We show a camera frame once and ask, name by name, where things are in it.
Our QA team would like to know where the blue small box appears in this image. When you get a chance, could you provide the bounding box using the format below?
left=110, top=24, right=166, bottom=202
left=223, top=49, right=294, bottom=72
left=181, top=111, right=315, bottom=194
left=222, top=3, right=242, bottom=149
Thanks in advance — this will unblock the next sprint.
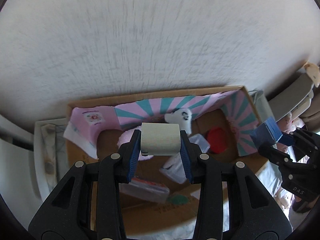
left=249, top=116, right=283, bottom=149

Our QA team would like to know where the red round compact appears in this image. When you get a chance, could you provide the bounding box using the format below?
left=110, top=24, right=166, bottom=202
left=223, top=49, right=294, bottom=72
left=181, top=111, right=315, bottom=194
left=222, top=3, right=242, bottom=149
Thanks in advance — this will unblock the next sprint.
left=206, top=127, right=228, bottom=154

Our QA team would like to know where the clear labelled case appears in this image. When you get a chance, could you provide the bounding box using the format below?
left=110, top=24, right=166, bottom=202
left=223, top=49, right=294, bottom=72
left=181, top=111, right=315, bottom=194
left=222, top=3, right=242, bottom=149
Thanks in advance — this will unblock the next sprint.
left=119, top=177, right=170, bottom=204

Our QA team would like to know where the clear plastic compartment box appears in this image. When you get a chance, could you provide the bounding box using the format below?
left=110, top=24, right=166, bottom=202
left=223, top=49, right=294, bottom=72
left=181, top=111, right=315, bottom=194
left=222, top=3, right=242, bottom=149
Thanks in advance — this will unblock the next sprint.
left=159, top=131, right=210, bottom=184

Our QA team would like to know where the pink fluffy scrunchie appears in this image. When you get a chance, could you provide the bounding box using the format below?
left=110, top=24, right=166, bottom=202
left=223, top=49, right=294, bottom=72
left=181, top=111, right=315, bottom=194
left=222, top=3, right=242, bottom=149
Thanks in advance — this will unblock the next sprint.
left=117, top=126, right=153, bottom=161

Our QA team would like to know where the white panda print sock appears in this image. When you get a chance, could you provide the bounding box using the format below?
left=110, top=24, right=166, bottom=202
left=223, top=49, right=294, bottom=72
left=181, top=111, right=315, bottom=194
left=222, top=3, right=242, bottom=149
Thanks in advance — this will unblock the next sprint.
left=164, top=108, right=192, bottom=135

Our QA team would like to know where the white ribbed small box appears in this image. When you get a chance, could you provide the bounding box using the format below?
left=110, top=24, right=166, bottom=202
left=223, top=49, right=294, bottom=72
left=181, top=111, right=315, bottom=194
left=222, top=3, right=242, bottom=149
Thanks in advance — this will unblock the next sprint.
left=140, top=122, right=181, bottom=156

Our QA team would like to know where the person's right hand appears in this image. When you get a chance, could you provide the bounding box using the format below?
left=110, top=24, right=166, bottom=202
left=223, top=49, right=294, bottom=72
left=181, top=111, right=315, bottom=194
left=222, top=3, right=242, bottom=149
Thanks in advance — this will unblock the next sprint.
left=292, top=196, right=312, bottom=213

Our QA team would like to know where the floral bed sheet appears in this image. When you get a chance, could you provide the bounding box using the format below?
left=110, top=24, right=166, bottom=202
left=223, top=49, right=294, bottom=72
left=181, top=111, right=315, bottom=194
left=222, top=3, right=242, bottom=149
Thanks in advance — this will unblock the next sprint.
left=130, top=162, right=295, bottom=240

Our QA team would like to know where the pink plush toy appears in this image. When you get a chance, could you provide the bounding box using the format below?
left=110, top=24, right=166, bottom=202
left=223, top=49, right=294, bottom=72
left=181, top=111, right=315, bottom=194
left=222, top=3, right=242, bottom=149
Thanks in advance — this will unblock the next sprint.
left=276, top=112, right=306, bottom=156

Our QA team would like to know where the cream pillow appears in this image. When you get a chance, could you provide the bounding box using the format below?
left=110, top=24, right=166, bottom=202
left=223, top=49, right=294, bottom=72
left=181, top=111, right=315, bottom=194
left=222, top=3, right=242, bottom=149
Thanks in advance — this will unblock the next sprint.
left=300, top=96, right=320, bottom=132

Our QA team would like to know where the grey headboard cushion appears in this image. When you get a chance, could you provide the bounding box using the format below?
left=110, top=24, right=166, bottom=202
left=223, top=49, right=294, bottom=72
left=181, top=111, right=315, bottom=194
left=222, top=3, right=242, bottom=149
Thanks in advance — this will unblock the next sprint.
left=268, top=74, right=314, bottom=121

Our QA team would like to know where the pink striped cardboard box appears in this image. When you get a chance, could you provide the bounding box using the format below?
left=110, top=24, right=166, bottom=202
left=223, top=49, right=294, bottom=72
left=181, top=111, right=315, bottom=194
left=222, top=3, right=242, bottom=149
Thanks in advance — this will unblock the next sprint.
left=64, top=86, right=267, bottom=239

